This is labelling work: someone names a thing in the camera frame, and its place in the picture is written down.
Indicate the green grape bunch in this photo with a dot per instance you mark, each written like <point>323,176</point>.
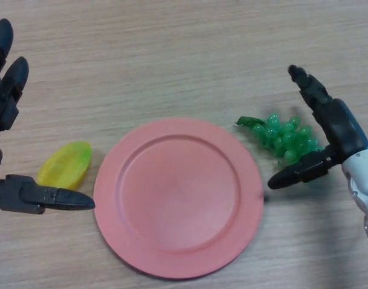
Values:
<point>283,138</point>

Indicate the pink round plate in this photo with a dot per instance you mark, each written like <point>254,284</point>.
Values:
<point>178,195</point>

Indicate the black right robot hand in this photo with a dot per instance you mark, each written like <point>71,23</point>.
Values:
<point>340,126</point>

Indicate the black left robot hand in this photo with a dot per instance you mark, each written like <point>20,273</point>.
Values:
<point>6,114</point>

